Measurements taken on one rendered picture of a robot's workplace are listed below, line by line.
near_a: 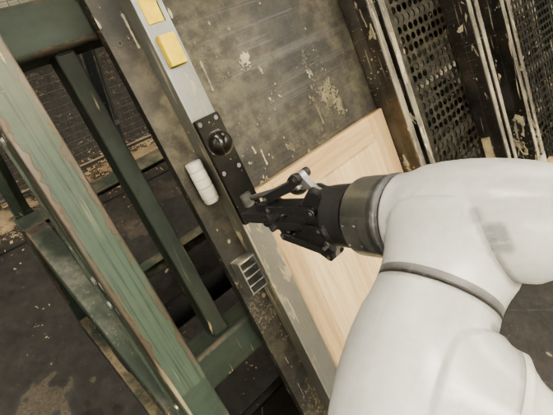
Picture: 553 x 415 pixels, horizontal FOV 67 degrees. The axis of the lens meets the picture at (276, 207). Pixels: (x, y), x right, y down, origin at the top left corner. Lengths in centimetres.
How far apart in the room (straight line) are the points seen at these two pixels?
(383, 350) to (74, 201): 47
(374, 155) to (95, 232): 65
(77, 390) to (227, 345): 142
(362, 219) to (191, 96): 41
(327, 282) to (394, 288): 59
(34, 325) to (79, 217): 188
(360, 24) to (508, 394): 85
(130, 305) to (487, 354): 50
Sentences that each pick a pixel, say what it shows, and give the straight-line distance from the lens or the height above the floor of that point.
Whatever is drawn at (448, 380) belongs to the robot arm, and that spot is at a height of 162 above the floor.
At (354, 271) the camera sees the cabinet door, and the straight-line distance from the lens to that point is 98.
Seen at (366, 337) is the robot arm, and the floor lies 160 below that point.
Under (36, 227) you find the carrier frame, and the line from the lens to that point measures 173.
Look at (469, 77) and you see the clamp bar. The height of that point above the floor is 130.
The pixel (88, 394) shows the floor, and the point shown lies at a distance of 219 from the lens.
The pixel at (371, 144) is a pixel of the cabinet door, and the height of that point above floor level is 130.
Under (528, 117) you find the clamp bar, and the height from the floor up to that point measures 115.
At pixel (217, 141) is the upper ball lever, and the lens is 60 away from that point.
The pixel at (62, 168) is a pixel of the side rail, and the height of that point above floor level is 153.
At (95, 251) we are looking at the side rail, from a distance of 65.
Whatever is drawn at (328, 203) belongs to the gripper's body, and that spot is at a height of 157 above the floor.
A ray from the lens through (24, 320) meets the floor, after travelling 254.
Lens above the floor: 189
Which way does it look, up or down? 44 degrees down
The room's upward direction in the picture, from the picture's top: straight up
